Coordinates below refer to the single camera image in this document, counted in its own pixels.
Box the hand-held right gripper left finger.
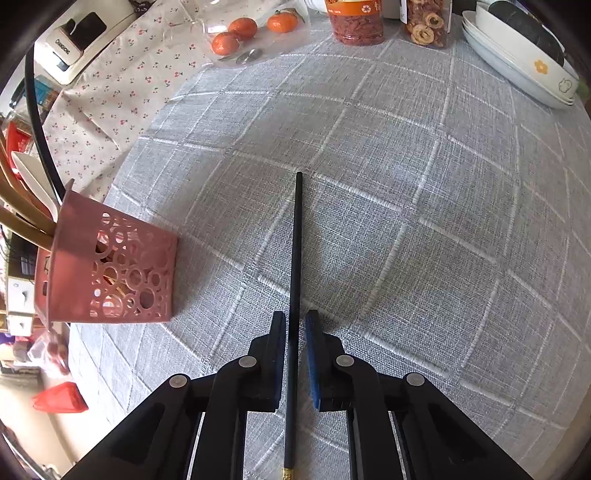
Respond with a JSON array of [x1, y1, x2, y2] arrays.
[[62, 311, 287, 480]]

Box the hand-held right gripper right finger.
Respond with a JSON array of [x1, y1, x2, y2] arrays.
[[305, 310, 532, 480]]

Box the black chopstick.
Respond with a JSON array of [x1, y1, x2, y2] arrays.
[[25, 46, 71, 195], [283, 172, 305, 480]]

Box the pink perforated utensil basket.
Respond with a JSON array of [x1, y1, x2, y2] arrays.
[[34, 179, 180, 330]]

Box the white plastic spoon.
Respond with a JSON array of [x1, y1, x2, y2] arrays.
[[11, 151, 59, 219]]

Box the red plastic bag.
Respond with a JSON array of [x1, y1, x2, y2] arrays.
[[31, 381, 89, 414]]

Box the clear bag of red fruit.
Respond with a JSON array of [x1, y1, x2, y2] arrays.
[[28, 329, 71, 378]]

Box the white storage cabinet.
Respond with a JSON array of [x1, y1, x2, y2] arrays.
[[0, 276, 38, 334]]

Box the floral tablecloth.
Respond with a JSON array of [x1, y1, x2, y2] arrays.
[[41, 0, 324, 204]]

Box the goji berry jar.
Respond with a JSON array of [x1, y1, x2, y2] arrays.
[[323, 0, 386, 46]]

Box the red label glass jar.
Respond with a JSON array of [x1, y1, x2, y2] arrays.
[[6, 121, 34, 154]]

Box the white plate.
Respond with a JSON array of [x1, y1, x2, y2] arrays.
[[463, 18, 575, 110], [462, 10, 575, 106]]

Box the blue label clear container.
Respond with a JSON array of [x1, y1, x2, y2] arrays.
[[33, 75, 62, 112]]

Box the white flower print bowl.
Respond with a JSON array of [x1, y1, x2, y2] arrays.
[[475, 4, 579, 100]]

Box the white air fryer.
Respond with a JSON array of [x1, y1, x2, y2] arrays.
[[34, 11, 109, 86]]

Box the dark green squash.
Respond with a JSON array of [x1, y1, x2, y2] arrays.
[[488, 0, 566, 65]]

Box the dried fruit ring jar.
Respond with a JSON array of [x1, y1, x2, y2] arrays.
[[401, 0, 451, 49]]

